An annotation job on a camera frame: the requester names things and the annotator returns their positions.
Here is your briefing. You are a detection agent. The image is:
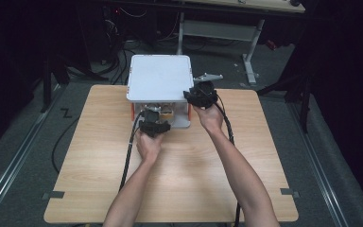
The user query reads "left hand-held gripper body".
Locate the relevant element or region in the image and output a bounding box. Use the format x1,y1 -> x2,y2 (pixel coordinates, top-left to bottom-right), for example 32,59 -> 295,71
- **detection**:
137,105 -> 164,139

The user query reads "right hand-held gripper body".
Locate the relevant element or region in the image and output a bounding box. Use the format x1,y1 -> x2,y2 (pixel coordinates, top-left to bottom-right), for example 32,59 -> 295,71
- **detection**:
189,73 -> 225,110

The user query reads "white two-tier shoe rack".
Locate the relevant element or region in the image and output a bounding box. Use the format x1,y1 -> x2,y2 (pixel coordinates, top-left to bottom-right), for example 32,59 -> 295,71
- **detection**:
126,54 -> 197,130

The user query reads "person's left hand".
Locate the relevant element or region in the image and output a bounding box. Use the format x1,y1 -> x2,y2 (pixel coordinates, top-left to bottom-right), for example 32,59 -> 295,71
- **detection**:
134,130 -> 165,166

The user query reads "person's right hand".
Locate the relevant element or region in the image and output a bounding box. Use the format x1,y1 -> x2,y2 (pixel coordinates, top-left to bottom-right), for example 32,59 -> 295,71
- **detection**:
191,102 -> 225,136

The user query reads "white-framed background desk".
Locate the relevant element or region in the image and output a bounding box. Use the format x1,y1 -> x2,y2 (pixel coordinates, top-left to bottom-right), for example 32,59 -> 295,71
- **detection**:
175,0 -> 306,87

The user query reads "black metal stand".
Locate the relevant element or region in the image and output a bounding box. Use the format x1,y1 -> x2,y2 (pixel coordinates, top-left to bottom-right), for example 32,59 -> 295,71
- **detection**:
39,51 -> 71,114
256,70 -> 314,133

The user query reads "grey tape strip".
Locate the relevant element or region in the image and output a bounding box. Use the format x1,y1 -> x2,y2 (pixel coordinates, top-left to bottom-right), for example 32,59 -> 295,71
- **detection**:
279,187 -> 301,199
41,190 -> 66,201

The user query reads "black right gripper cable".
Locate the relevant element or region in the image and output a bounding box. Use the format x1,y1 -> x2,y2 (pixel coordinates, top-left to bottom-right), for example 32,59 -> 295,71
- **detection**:
212,94 -> 242,227

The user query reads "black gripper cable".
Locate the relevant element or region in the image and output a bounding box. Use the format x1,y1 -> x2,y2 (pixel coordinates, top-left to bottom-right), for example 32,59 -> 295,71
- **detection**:
212,94 -> 242,227
118,110 -> 147,192

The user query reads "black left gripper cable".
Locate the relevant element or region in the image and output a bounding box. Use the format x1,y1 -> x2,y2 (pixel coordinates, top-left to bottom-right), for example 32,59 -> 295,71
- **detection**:
118,110 -> 147,192

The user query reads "tangle of black cables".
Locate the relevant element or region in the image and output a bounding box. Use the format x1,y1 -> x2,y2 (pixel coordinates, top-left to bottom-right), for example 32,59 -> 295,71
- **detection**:
102,6 -> 149,86

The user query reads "thin black floor cable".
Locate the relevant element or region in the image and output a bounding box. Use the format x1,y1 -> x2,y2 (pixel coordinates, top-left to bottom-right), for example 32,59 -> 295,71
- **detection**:
50,115 -> 80,174

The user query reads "metal floor rail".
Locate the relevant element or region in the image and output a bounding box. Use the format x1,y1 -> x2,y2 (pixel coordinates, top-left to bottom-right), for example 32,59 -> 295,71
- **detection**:
286,101 -> 350,227
0,84 -> 68,221

